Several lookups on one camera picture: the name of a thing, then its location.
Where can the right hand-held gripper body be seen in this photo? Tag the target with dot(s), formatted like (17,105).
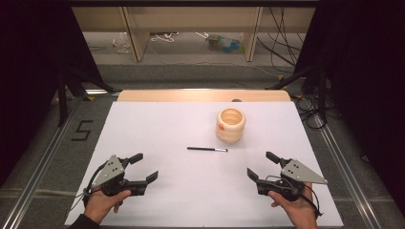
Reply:
(299,173)

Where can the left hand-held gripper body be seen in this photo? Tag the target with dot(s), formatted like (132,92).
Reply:
(110,170)

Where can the cream ribbed pen holder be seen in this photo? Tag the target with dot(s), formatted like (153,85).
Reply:
(230,133)

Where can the black pen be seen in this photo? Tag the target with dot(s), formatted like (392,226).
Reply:
(203,148)

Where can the person's left hand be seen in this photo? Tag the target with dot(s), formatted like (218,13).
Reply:
(100,205)

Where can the person's right hand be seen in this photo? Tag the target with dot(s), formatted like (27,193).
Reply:
(299,210)

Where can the white table mat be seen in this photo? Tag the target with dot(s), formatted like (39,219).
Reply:
(191,191)

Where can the light wooden table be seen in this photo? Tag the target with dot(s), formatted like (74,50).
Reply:
(178,95)

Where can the black metal stand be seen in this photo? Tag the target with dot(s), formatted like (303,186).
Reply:
(63,95)
(321,92)

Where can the black curtain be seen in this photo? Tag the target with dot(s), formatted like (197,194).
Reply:
(366,79)
(28,79)

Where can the clear plastic bag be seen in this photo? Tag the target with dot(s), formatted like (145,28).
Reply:
(122,43)

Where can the beige wooden shelf unit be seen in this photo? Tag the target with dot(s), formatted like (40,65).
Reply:
(137,38)

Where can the colourful plastic bag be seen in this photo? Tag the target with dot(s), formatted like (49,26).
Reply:
(226,44)

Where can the aluminium floor rail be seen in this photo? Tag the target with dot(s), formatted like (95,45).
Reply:
(38,178)
(347,171)

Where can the black frame bar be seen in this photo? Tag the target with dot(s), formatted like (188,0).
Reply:
(191,3)

